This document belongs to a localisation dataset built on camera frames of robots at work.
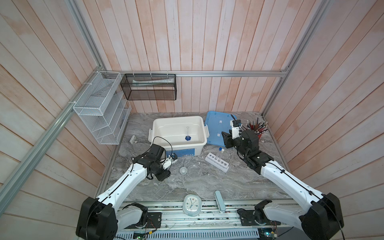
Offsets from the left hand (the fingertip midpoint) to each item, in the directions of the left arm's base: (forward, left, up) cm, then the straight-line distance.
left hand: (164, 173), depth 82 cm
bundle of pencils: (+27, -58, +9) cm, 65 cm away
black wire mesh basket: (+57, +14, +18) cm, 62 cm away
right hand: (+17, -34, +17) cm, 42 cm away
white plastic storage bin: (+31, -10, -6) cm, 33 cm away
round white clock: (-15, -16, -5) cm, 22 cm away
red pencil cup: (+24, -60, +3) cm, 64 cm away
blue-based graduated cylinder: (+29, -13, -6) cm, 32 cm away
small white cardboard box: (+27, +26, -5) cm, 38 cm away
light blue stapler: (-14, -31, -5) cm, 34 cm away
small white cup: (+4, -11, -6) cm, 13 cm away
